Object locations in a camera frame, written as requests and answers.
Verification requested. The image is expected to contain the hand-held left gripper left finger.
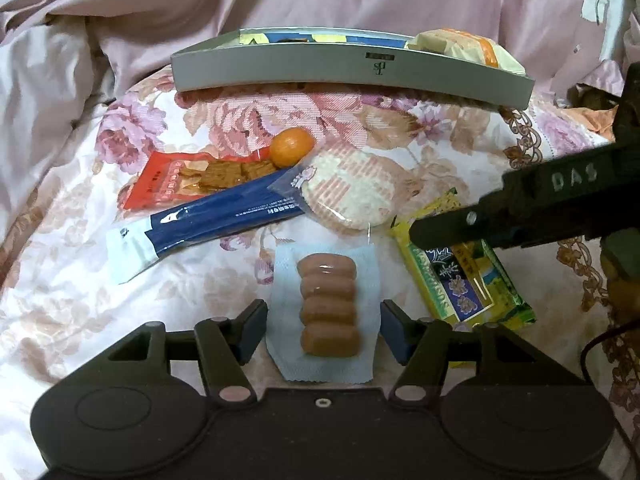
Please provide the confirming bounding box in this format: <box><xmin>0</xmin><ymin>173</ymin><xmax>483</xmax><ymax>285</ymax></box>
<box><xmin>107</xmin><ymin>300</ymin><xmax>268</xmax><ymax>407</ymax></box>

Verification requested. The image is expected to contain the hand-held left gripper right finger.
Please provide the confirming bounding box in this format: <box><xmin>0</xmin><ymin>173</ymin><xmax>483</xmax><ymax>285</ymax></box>
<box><xmin>380</xmin><ymin>300</ymin><xmax>541</xmax><ymax>406</ymax></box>

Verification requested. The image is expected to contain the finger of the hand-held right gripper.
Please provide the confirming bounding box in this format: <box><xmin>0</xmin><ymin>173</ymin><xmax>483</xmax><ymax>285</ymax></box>
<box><xmin>410</xmin><ymin>192</ymin><xmax>526</xmax><ymax>251</ymax></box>

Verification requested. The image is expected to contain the yellow green snack packet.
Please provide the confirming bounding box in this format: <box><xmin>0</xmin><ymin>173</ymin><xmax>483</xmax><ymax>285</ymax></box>
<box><xmin>390</xmin><ymin>187</ymin><xmax>537</xmax><ymax>368</ymax></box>

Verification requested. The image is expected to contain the light blue sausage packet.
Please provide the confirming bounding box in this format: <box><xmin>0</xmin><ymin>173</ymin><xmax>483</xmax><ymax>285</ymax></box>
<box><xmin>265</xmin><ymin>244</ymin><xmax>379</xmax><ymax>383</ymax></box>

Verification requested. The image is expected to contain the round rice cracker packet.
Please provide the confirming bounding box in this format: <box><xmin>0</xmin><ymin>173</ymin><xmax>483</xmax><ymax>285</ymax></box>
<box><xmin>267</xmin><ymin>149</ymin><xmax>423</xmax><ymax>233</ymax></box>

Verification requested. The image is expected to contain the blue white stick packet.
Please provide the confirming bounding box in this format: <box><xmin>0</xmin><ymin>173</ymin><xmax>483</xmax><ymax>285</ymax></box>
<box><xmin>106</xmin><ymin>167</ymin><xmax>313</xmax><ymax>286</ymax></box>

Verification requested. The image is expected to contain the red dried tofu packet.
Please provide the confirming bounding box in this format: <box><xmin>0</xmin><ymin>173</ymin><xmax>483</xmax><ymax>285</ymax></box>
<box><xmin>123</xmin><ymin>152</ymin><xmax>281</xmax><ymax>211</ymax></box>

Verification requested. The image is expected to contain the yellow orange cake packet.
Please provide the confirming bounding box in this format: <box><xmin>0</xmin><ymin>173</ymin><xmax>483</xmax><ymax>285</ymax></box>
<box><xmin>407</xmin><ymin>29</ymin><xmax>526</xmax><ymax>77</ymax></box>

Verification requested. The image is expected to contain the small orange kumquat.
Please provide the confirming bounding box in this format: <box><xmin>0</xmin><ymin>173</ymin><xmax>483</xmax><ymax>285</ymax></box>
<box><xmin>270</xmin><ymin>129</ymin><xmax>316</xmax><ymax>169</ymax></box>

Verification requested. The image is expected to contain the grey shallow cardboard box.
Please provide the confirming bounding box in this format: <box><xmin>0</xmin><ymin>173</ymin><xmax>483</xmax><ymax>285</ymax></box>
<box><xmin>171</xmin><ymin>27</ymin><xmax>536</xmax><ymax>111</ymax></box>

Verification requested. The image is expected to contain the orange cloth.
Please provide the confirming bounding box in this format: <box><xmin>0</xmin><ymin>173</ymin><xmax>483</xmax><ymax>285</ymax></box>
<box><xmin>582</xmin><ymin>105</ymin><xmax>618</xmax><ymax>142</ymax></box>

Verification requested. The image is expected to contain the floral bed sheet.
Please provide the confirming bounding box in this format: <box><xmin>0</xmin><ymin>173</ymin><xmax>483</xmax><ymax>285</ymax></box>
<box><xmin>0</xmin><ymin>67</ymin><xmax>640</xmax><ymax>480</ymax></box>

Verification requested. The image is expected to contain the pale pink duvet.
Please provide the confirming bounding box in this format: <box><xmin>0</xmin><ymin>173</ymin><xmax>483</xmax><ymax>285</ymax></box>
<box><xmin>0</xmin><ymin>25</ymin><xmax>126</xmax><ymax>241</ymax></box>

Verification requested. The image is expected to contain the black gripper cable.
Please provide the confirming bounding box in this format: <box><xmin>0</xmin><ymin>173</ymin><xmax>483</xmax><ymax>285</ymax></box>
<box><xmin>580</xmin><ymin>320</ymin><xmax>640</xmax><ymax>456</ymax></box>

